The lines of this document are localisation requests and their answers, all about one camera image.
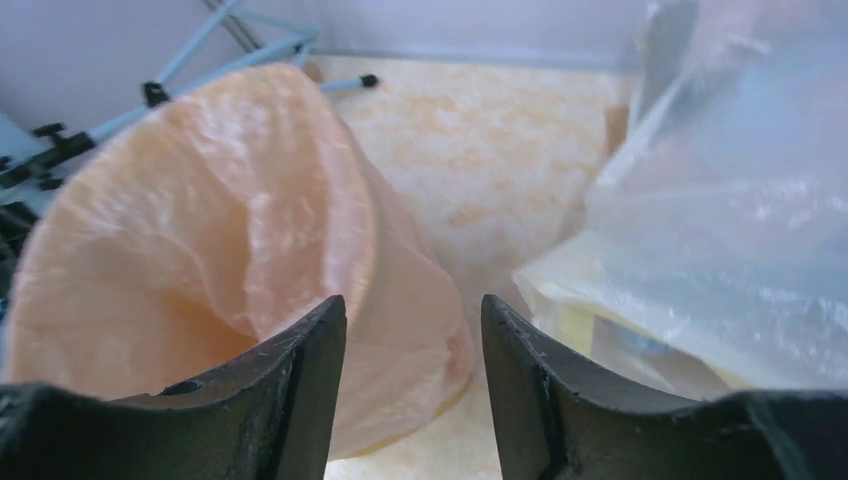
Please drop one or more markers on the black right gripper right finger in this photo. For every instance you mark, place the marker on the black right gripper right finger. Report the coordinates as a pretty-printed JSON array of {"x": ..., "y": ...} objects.
[{"x": 559, "y": 415}]

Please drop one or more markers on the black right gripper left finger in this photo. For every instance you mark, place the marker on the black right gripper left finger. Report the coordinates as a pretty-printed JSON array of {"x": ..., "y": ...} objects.
[{"x": 265, "y": 414}]

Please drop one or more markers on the pink plastic trash bag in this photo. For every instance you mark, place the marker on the pink plastic trash bag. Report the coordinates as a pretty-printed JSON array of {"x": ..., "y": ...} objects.
[{"x": 214, "y": 223}]

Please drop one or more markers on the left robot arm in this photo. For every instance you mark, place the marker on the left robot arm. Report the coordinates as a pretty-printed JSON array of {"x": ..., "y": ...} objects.
[{"x": 17, "y": 220}]

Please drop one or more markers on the large yellow translucent bag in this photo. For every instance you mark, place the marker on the large yellow translucent bag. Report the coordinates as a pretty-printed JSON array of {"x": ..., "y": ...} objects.
[{"x": 713, "y": 253}]

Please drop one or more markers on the small wooden block back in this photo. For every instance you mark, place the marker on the small wooden block back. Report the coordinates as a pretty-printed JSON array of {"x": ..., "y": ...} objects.
[{"x": 616, "y": 127}]

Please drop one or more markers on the grey corner frame post left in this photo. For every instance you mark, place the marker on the grey corner frame post left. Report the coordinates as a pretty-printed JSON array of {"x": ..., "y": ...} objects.
[{"x": 237, "y": 28}]

